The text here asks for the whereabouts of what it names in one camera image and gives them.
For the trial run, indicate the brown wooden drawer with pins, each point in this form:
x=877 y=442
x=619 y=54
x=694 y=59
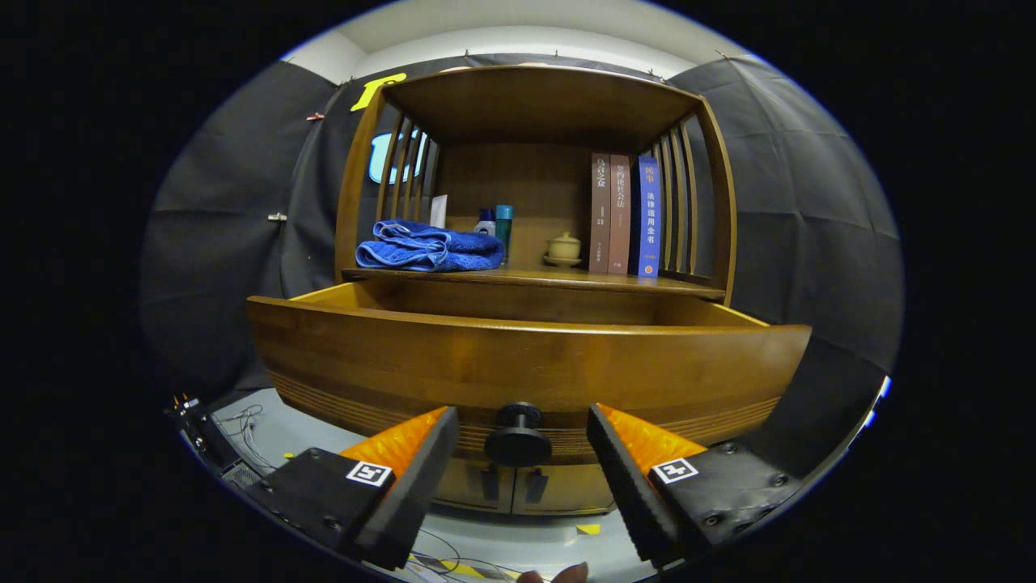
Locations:
x=526 y=364

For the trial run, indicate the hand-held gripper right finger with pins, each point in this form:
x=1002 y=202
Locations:
x=627 y=490

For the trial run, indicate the blue book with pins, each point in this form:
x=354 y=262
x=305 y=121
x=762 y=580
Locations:
x=647 y=219

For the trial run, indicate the light brown book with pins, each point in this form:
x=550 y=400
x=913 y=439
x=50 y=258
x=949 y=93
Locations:
x=619 y=219

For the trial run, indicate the brown wooden cabinet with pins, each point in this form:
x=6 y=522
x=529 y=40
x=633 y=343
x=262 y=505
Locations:
x=526 y=105

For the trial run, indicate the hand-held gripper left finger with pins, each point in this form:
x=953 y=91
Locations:
x=417 y=486

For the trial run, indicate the folded blue towel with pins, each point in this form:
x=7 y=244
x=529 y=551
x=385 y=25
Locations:
x=437 y=247

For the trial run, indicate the beige lidded tea cup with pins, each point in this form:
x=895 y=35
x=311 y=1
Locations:
x=563 y=248

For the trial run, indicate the black backdrop cloth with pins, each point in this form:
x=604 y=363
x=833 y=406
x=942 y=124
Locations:
x=809 y=202

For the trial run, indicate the black device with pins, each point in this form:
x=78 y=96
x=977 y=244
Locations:
x=206 y=433

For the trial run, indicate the white blue lotion bottle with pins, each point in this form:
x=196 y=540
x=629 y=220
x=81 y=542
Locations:
x=485 y=224

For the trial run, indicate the teal bottle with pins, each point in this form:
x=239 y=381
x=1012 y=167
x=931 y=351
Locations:
x=503 y=227

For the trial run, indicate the dark brown book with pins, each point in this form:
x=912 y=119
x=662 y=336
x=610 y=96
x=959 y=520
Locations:
x=600 y=219

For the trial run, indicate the wooden cabinet door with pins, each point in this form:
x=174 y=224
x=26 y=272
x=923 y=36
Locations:
x=461 y=486
x=575 y=490

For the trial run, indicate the white upright card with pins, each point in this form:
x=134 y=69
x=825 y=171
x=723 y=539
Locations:
x=439 y=212

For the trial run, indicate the yellow tape piece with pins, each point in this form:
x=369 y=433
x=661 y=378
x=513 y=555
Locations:
x=588 y=529

